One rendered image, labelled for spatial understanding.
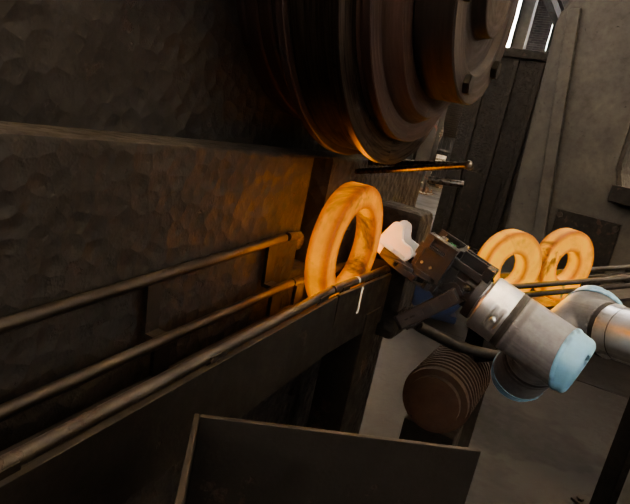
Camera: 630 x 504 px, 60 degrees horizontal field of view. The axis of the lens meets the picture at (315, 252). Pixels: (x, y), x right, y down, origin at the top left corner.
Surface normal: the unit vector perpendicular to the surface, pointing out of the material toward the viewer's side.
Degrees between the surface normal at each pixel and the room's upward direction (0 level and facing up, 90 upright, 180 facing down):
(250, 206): 90
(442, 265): 90
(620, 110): 90
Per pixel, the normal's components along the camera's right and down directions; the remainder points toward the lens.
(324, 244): -0.43, -0.04
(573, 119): -0.68, 0.04
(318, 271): -0.50, 0.33
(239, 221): 0.85, 0.29
